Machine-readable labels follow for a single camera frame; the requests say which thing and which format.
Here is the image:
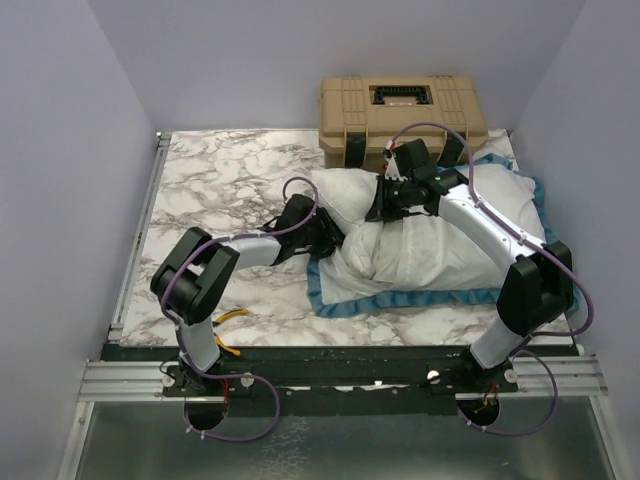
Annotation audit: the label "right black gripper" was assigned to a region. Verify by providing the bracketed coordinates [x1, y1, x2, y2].
[370, 172, 416, 221]

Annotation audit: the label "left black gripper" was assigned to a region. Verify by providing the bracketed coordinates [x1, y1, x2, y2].
[295, 208, 351, 260]

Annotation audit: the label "white pillowcase blue trim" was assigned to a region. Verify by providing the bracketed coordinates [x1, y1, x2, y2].
[304, 153, 584, 319]

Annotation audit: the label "white pillow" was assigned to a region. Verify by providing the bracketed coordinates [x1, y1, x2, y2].
[311, 168, 383, 278]

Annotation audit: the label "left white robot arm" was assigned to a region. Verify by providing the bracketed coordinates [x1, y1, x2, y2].
[150, 194, 345, 396]

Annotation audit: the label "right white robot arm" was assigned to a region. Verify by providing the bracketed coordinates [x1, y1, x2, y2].
[366, 139, 574, 391]

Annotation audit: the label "tan plastic toolbox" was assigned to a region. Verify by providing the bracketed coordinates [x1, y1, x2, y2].
[318, 76, 489, 173]

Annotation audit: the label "yellow handled pliers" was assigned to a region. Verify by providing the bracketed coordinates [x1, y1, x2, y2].
[212, 309, 250, 357]

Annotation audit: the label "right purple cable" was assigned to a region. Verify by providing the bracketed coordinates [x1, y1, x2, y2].
[392, 122, 595, 437]

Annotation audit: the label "purple cable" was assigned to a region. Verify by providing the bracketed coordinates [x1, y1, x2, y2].
[159, 177, 321, 444]
[392, 122, 595, 437]

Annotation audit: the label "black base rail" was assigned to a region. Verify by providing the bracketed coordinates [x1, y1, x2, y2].
[99, 342, 539, 419]

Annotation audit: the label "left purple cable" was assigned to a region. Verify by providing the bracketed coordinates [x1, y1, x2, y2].
[159, 177, 321, 444]

